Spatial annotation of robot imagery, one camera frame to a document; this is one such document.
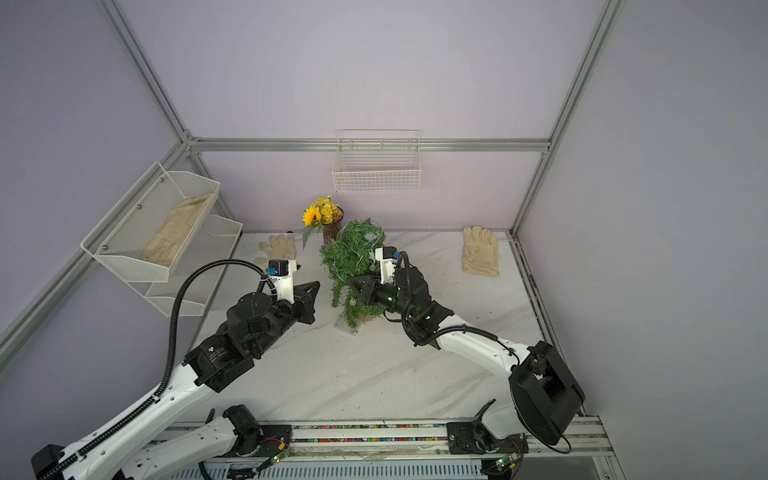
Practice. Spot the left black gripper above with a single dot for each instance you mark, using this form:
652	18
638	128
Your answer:
305	302

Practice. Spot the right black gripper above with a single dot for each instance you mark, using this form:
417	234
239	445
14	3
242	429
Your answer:
371	292

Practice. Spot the clear string lights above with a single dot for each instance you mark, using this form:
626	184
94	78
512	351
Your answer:
356	253

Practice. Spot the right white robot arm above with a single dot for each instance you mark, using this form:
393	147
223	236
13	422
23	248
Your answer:
544	395

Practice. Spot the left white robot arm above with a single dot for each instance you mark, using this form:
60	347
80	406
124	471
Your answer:
121	448

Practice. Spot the small green christmas tree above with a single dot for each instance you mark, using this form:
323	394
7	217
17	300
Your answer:
353	312

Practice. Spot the beige glove near vase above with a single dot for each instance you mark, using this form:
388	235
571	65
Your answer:
277	247

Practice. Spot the purple glass vase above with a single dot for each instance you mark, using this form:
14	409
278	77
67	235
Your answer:
331	230

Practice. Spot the yellow artificial flowers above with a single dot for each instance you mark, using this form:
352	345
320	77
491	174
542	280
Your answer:
316	216

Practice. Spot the beige glove right side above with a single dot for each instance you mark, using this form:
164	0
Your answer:
480	253

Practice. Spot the beige glove in shelf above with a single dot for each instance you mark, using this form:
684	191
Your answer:
166	244

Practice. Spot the white mesh two-tier shelf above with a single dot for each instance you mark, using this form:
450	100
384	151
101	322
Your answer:
118	240

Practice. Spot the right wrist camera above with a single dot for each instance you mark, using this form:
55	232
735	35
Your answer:
386	257

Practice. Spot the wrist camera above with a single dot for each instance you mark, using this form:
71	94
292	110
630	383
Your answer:
386	257
281	273

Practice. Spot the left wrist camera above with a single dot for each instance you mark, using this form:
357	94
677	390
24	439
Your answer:
281	273

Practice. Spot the white wire wall basket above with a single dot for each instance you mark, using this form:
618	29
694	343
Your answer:
369	171

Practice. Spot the aluminium frame profile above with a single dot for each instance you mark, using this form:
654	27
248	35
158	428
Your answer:
395	144

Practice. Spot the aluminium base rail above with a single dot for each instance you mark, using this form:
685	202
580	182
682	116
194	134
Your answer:
424	449

